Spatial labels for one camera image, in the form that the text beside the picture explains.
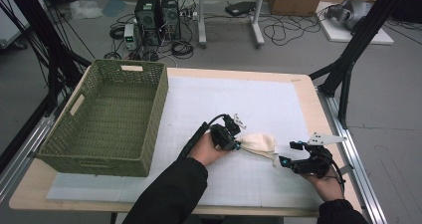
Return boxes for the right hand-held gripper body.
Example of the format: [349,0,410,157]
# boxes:
[291,131,348,179]

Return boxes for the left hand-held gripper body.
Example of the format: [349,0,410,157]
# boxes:
[210,112,248,151]

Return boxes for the cream printed cloth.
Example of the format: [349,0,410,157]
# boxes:
[237,132,280,168]

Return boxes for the green woven basket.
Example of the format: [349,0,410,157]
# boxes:
[35,58,170,178]

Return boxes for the person's left hand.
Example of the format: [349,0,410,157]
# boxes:
[188,131,230,168]

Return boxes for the person's right hand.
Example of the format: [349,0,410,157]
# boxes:
[303,168,346,203]

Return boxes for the white grid mat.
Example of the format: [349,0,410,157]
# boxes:
[46,75,324,209]

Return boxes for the white floor board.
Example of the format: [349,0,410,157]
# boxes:
[316,1,395,46]

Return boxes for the white stand leg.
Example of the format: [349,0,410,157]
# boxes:
[197,0,208,49]
[251,0,267,48]

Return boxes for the white power strip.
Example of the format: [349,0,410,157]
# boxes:
[178,9,199,20]

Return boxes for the black flat box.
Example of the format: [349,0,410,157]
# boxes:
[224,0,257,18]

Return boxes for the narrow black computer tower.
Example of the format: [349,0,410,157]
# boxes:
[160,0,182,41]

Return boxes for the grey power supply unit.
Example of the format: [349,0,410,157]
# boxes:
[123,23,139,52]

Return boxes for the grey rounded device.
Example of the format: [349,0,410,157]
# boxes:
[324,0,374,31]

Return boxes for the small cardboard box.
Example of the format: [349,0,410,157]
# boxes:
[267,0,327,18]

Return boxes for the wide black computer tower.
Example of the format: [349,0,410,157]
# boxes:
[133,0,163,48]

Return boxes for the blue sheet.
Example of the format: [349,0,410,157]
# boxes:
[103,0,129,18]

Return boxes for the clear plastic bag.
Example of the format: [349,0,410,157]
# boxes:
[69,0,105,21]

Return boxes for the white cabinet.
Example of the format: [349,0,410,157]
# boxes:
[0,0,32,50]

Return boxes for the left hand-held gripper cable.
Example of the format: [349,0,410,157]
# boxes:
[177,113,230,160]

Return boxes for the hand-held gripper cable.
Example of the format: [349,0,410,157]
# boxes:
[329,158,346,193]
[177,113,230,160]

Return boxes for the right hand-held gripper cable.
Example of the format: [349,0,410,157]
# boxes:
[329,158,346,193]

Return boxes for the grey bracket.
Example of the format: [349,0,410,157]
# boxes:
[337,163,355,177]

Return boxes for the aluminium rail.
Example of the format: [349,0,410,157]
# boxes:
[0,113,56,202]
[316,88,389,224]

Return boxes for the coiled black cable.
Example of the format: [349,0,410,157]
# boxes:
[103,51,123,61]
[108,24,125,41]
[170,39,195,60]

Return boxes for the black floor cable tangle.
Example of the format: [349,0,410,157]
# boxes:
[262,13,329,48]

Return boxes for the black frame post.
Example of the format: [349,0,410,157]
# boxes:
[0,0,94,173]
[308,0,412,130]

